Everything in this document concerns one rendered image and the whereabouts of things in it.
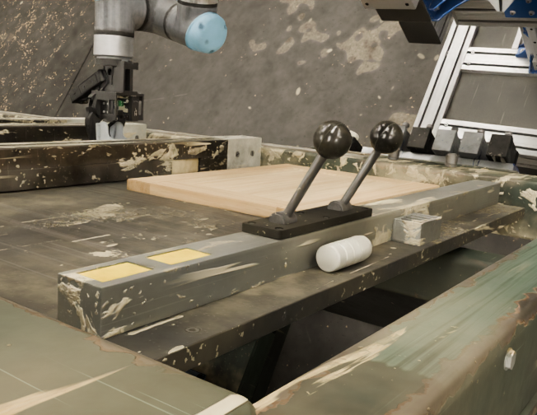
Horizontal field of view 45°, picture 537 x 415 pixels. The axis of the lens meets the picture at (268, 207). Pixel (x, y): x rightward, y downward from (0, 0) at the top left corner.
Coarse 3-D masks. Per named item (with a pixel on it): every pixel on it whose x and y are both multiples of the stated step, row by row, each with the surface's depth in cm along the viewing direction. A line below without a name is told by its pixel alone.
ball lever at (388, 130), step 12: (384, 120) 72; (372, 132) 72; (384, 132) 71; (396, 132) 71; (372, 144) 72; (384, 144) 71; (396, 144) 71; (372, 156) 73; (360, 180) 75; (348, 192) 76; (336, 204) 76; (348, 204) 77
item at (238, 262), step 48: (432, 192) 103; (480, 192) 112; (240, 240) 62; (288, 240) 64; (336, 240) 72; (384, 240) 83; (96, 288) 46; (144, 288) 49; (192, 288) 53; (240, 288) 59
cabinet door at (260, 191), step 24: (240, 168) 135; (264, 168) 138; (288, 168) 141; (144, 192) 108; (168, 192) 105; (192, 192) 102; (216, 192) 103; (240, 192) 106; (264, 192) 108; (288, 192) 109; (312, 192) 111; (336, 192) 113; (360, 192) 112; (384, 192) 114; (408, 192) 117; (264, 216) 94
